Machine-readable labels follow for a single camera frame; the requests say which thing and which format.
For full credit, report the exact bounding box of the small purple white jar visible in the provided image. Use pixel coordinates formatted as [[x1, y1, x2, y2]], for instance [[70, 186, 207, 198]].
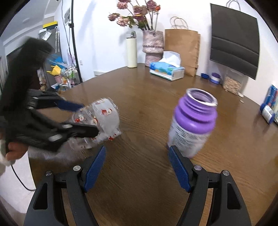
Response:
[[209, 72, 221, 84]]

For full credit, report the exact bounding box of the brown paper bag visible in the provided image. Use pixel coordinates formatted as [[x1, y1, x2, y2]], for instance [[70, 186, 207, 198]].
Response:
[[164, 17, 201, 77]]

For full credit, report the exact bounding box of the grey refrigerator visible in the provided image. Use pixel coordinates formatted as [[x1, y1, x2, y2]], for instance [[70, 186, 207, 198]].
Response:
[[39, 25, 63, 87]]

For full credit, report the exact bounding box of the pink textured vase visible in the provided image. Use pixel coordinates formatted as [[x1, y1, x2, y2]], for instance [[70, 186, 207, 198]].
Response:
[[142, 30, 164, 67]]

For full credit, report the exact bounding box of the person's left hand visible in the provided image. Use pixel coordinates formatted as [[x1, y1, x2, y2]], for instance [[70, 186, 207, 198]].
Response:
[[1, 133, 29, 166]]

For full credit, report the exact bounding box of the purple supplement bottle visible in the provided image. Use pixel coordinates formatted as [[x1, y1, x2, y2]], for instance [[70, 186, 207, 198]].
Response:
[[167, 88, 218, 158]]

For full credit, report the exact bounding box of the blue tissue box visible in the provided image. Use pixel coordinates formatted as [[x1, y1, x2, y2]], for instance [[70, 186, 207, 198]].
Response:
[[149, 51, 185, 81]]

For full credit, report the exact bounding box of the dried pink roses bouquet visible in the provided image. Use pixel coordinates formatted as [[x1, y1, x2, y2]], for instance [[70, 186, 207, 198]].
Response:
[[108, 1, 161, 31]]

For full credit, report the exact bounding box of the cream thermos bottle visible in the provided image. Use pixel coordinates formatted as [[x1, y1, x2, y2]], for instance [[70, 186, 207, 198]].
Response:
[[126, 31, 138, 68]]

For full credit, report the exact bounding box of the black light stand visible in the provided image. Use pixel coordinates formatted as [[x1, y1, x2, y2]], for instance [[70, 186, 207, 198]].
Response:
[[69, 0, 83, 83]]

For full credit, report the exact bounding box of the black paper bag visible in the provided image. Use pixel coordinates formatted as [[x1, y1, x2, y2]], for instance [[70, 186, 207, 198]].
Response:
[[210, 4, 260, 80]]

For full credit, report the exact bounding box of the lying blue white bottle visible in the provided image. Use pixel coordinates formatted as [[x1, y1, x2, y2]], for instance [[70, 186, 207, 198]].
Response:
[[260, 104, 275, 124]]

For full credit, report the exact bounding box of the wire rack with clutter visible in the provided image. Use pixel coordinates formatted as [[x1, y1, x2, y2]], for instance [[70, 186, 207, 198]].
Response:
[[37, 54, 81, 93]]

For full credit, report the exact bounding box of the clear jar with grains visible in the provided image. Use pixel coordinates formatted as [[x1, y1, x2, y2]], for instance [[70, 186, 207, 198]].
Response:
[[222, 69, 244, 95]]

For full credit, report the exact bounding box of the blue bottle cap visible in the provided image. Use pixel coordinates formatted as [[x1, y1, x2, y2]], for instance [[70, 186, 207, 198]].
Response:
[[201, 73, 210, 80]]

